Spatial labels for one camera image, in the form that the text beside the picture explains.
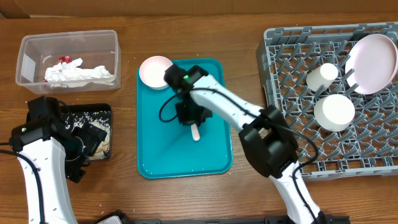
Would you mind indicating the peanuts pile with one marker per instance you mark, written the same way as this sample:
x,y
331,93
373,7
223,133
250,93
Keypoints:
x,y
103,147

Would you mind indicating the grey dishwasher rack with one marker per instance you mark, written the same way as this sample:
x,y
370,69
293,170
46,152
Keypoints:
x,y
368,146

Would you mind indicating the white napkin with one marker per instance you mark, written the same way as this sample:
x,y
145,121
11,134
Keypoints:
x,y
70,75

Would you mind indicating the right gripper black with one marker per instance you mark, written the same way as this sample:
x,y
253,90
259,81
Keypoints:
x,y
188,120

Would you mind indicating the teal serving tray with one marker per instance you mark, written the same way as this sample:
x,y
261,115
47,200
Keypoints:
x,y
165,148

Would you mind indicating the white bowl with rice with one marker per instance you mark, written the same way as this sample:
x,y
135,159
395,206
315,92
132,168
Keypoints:
x,y
334,112

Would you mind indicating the white plastic fork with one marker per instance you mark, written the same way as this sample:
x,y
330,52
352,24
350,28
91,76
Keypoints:
x,y
195,132

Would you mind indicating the white round plate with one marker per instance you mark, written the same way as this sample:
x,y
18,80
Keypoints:
x,y
373,63

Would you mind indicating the spilled rice pile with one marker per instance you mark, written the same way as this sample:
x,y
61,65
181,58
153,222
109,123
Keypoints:
x,y
100,119

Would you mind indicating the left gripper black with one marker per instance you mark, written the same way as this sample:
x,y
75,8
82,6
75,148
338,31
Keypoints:
x,y
74,169

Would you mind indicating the cardboard backdrop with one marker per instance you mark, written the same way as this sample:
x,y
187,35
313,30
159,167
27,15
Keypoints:
x,y
104,8

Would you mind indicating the clear plastic bin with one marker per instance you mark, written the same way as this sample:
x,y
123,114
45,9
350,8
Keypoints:
x,y
41,51

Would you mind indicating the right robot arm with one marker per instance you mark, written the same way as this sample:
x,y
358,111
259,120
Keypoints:
x,y
270,146

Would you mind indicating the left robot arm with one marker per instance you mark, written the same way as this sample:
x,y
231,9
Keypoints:
x,y
50,153

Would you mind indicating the black waste tray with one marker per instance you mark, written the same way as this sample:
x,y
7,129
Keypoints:
x,y
87,108

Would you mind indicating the red snack wrapper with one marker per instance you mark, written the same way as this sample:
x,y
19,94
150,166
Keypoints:
x,y
64,59

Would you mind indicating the white bowl with peanuts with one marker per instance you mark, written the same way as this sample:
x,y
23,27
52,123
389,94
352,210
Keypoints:
x,y
152,72

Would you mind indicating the white upturned cup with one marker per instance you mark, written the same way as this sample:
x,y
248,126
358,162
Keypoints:
x,y
324,75

